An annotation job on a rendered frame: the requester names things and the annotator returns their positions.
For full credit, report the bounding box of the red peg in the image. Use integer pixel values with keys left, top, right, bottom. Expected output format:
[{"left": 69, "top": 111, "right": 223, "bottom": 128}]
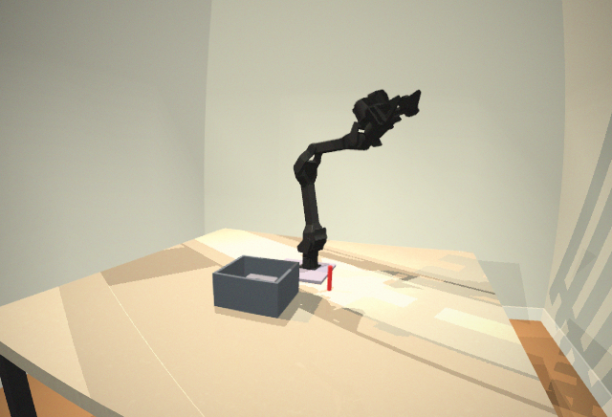
[{"left": 327, "top": 265, "right": 332, "bottom": 291}]

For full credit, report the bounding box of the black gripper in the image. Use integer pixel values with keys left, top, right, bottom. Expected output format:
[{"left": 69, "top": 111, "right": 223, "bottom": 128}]
[{"left": 364, "top": 90, "right": 421, "bottom": 133}]

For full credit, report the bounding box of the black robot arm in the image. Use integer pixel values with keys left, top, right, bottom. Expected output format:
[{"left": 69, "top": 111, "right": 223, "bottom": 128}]
[{"left": 294, "top": 90, "right": 389, "bottom": 270}]

